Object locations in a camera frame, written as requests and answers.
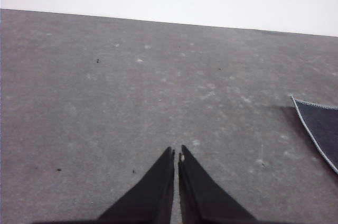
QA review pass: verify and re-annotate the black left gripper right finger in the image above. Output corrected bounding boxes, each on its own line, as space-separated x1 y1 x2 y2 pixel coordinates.
178 144 259 224

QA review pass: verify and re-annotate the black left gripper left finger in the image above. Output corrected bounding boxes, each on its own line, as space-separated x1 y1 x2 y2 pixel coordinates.
97 146 176 224

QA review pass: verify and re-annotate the purple towel with grey hem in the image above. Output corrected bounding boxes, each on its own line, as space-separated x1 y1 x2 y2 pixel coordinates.
288 94 338 175

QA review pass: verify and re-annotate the grey table cloth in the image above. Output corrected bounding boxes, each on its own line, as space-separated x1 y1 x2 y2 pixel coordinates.
0 8 338 224

